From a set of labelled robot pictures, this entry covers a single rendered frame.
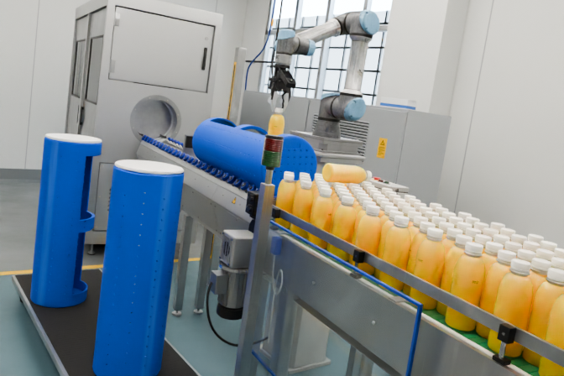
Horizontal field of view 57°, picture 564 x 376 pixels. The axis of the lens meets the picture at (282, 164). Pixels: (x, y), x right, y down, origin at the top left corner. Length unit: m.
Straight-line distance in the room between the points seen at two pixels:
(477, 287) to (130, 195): 1.34
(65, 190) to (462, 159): 3.42
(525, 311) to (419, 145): 2.76
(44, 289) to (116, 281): 0.87
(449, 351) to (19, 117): 6.17
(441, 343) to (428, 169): 2.80
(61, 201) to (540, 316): 2.29
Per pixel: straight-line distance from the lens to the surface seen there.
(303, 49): 2.41
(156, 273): 2.21
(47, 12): 7.00
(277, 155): 1.68
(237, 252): 1.96
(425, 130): 3.94
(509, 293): 1.24
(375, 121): 3.95
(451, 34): 5.04
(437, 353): 1.35
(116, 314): 2.27
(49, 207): 2.93
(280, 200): 1.97
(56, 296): 3.04
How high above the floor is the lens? 1.37
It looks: 7 degrees down
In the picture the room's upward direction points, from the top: 8 degrees clockwise
